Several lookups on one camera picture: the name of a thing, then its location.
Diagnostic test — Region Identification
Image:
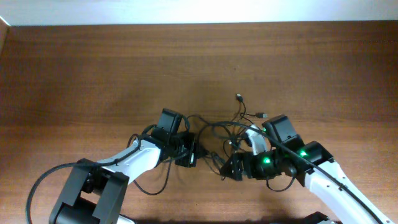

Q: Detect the thin black USB cable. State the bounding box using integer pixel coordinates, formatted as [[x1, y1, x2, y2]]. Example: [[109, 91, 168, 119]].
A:
[[201, 93, 269, 181]]

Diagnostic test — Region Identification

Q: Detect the black USB cable thick plug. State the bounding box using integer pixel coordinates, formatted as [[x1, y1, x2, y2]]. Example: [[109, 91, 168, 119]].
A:
[[187, 114, 262, 154]]

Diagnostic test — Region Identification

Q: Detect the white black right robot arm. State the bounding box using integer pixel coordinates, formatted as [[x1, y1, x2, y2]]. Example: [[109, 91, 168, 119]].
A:
[[220, 114, 391, 223]]

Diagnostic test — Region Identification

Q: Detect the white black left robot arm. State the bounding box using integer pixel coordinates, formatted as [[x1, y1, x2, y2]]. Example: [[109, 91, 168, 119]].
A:
[[49, 109, 194, 224]]

